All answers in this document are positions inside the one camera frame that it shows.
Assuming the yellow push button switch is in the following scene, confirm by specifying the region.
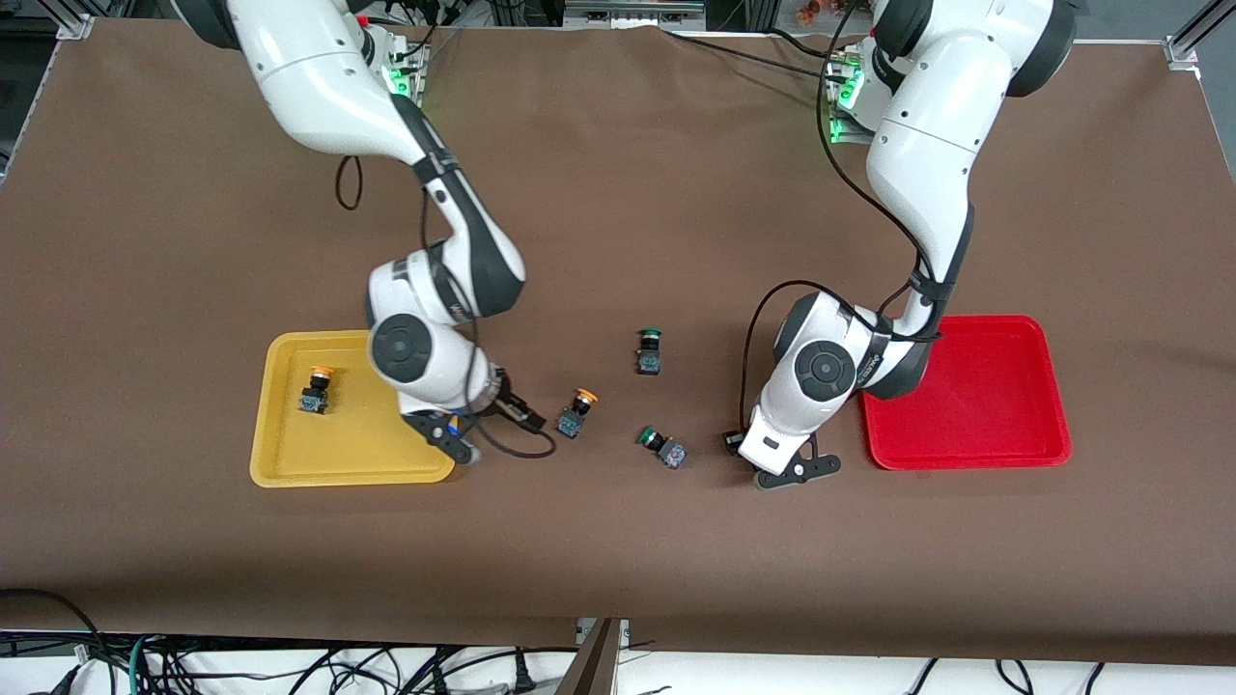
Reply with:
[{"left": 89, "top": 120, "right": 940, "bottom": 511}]
[
  {"left": 555, "top": 387, "right": 600, "bottom": 440},
  {"left": 297, "top": 366, "right": 335, "bottom": 416}
]

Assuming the yellow plastic tray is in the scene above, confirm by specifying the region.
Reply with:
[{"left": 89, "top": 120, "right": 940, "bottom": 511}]
[{"left": 249, "top": 330, "right": 463, "bottom": 488}]

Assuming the brown table mat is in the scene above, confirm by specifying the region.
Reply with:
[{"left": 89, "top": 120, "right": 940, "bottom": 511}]
[{"left": 0, "top": 17, "right": 1236, "bottom": 667}]

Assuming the red plastic tray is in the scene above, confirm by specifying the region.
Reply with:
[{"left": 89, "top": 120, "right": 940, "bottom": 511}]
[{"left": 861, "top": 315, "right": 1073, "bottom": 471}]

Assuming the aluminium frame post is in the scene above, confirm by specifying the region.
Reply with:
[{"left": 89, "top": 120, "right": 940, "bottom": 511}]
[{"left": 555, "top": 618, "right": 631, "bottom": 695}]

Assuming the black cable to arm base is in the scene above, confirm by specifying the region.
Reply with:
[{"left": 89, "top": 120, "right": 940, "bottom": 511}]
[{"left": 664, "top": 27, "right": 853, "bottom": 86}]

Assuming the grey metal frame piece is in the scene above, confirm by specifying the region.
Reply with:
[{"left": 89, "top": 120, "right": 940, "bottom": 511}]
[{"left": 563, "top": 0, "right": 708, "bottom": 30}]

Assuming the black floor cable arc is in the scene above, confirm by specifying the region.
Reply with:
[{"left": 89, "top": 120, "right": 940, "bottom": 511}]
[{"left": 0, "top": 588, "right": 102, "bottom": 667}]

